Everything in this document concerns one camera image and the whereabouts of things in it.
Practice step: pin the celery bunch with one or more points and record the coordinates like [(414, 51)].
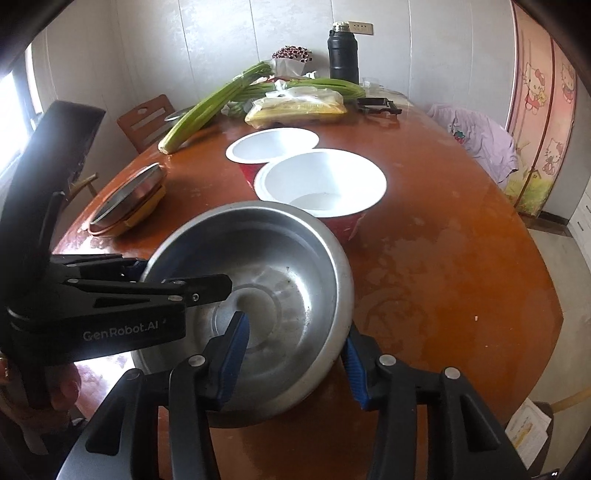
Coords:
[(206, 109), (348, 90)]

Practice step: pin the steel bowl at rear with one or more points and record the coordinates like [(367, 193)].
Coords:
[(176, 115)]

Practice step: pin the red paper bowl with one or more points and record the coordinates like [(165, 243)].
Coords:
[(253, 151), (335, 186)]

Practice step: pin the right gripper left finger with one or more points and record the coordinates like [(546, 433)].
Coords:
[(121, 439)]

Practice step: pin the black thermos bottle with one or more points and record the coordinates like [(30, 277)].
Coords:
[(343, 53)]

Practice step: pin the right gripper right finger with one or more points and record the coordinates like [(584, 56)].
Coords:
[(465, 439)]

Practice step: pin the steel round pan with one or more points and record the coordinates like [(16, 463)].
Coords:
[(123, 201)]

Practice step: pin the brown slatted wooden chair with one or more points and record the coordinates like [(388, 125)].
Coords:
[(145, 123)]

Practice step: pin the white shelf cabinet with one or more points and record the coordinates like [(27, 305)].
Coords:
[(580, 224)]

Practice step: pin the pink cartoon door curtain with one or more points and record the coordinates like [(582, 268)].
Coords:
[(541, 116)]

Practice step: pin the bagged yellow noodles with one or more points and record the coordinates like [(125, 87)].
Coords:
[(292, 107)]

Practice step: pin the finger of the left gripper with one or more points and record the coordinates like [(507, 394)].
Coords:
[(107, 276)]

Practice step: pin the steel mixing bowl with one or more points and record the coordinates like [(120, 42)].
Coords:
[(292, 279)]

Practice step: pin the black folding stand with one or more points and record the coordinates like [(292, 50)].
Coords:
[(377, 105)]

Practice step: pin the pink cloth on chair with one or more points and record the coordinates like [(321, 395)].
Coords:
[(491, 146)]

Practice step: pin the window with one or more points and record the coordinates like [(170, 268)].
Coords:
[(21, 109)]

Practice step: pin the celery bunch rear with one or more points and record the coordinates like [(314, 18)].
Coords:
[(348, 90)]

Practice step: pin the wall power outlet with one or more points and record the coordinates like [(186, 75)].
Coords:
[(361, 28)]

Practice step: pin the yellow shell-shaped plate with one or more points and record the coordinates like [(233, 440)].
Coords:
[(146, 208)]

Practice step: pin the person left hand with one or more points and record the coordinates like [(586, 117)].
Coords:
[(64, 387)]

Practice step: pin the terracotta bear-shaped plate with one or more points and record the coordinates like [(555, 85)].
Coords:
[(112, 231)]

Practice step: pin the celery bunch front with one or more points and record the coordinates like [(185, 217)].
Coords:
[(206, 109)]

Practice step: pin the dried flower bouquet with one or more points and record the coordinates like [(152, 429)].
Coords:
[(291, 61)]

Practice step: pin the curved light wooden chair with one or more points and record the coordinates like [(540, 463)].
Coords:
[(76, 187)]

